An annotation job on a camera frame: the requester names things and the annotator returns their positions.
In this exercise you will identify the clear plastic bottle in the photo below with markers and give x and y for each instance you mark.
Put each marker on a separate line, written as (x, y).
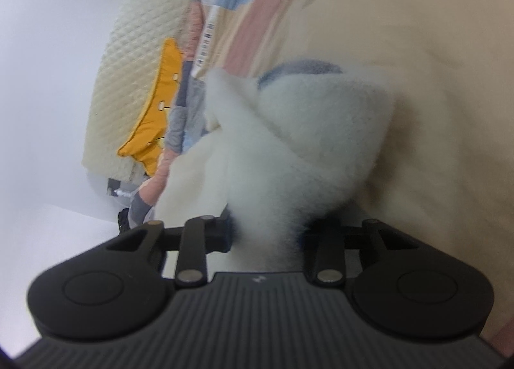
(116, 188)

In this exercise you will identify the yellow pillow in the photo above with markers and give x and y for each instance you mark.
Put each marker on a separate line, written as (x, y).
(160, 112)

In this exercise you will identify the cream quilted headboard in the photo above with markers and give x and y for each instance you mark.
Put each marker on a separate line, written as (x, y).
(128, 52)

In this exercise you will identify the patchwork quilt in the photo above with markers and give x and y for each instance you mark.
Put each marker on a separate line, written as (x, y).
(441, 72)

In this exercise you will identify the pile of dark clothes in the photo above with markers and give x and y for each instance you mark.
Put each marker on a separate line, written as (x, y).
(123, 220)

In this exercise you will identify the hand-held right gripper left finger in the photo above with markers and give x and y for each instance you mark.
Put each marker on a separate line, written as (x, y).
(223, 232)

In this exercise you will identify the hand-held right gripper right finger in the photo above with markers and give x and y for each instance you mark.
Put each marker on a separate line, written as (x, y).
(321, 240)

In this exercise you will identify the cream striped fleece sweater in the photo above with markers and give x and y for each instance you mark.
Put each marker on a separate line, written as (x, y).
(301, 144)

